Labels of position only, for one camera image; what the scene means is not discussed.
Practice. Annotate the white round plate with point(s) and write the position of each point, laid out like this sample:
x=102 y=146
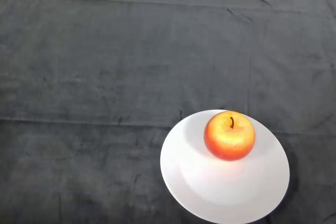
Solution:
x=223 y=182

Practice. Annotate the red yellow apple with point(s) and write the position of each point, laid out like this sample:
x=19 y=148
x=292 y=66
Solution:
x=229 y=136

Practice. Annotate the black cloth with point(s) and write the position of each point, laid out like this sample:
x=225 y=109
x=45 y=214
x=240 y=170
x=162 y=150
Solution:
x=131 y=51

